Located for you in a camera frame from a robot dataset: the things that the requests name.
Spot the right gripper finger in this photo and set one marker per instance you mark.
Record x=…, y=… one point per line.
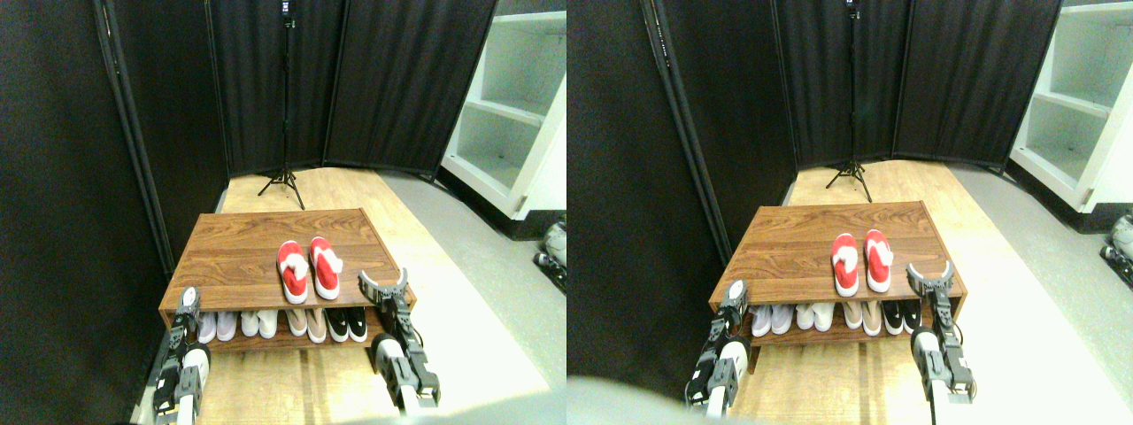
x=919, y=282
x=944, y=276
x=399, y=283
x=372, y=288

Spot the red shoe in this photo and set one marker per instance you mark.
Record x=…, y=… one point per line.
x=844, y=276
x=292, y=283
x=876, y=271
x=324, y=278

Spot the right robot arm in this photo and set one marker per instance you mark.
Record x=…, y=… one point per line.
x=412, y=376
x=947, y=372

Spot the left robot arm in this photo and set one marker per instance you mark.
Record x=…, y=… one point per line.
x=181, y=381
x=721, y=376

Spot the black shoe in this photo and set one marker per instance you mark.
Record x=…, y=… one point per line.
x=357, y=326
x=892, y=320
x=337, y=328
x=912, y=319

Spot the beige shoe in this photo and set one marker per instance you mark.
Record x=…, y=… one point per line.
x=316, y=328
x=296, y=322
x=851, y=316
x=872, y=320

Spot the white shoe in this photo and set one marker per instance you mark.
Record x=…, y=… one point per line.
x=822, y=318
x=805, y=318
x=250, y=324
x=267, y=325

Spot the grey curtain stand foot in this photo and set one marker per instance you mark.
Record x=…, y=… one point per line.
x=147, y=398

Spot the brown shoe rack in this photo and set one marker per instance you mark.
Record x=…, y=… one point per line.
x=239, y=257
x=797, y=252

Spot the grey and black device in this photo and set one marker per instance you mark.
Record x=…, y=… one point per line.
x=1122, y=239
x=556, y=243

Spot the white shelf unit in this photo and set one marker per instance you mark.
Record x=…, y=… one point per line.
x=496, y=133
x=1062, y=124

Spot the black curtain stand pole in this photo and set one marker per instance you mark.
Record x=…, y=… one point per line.
x=133, y=133
x=686, y=133

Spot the black tripod stand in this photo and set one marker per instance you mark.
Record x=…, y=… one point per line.
x=287, y=88
x=853, y=88

